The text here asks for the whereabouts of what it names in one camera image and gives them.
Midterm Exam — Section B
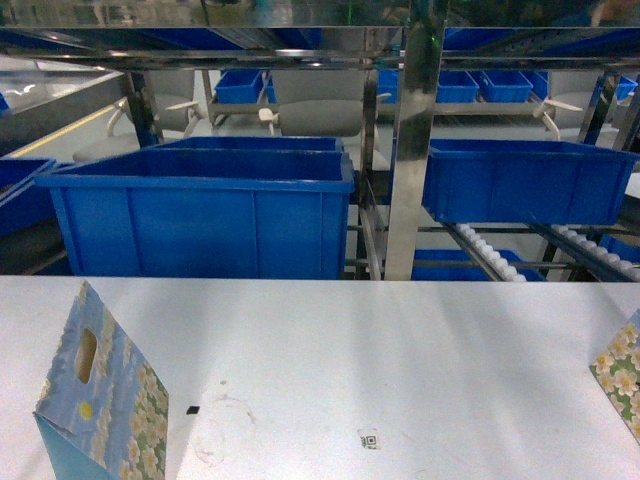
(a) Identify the flower gift bag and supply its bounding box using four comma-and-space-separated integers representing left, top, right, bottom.
590, 311, 639, 442
33, 282, 169, 479

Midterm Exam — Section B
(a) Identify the steel roller conveyor rack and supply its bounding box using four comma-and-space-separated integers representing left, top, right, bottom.
1, 1, 639, 280

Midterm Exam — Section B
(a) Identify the blue crate on right rollers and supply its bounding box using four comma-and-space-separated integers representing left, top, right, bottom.
422, 139, 639, 225

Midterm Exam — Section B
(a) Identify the large blue crate front left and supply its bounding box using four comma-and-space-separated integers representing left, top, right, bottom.
36, 149, 355, 280

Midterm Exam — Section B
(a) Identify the QR code sticker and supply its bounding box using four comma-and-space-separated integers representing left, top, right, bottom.
357, 428, 382, 450

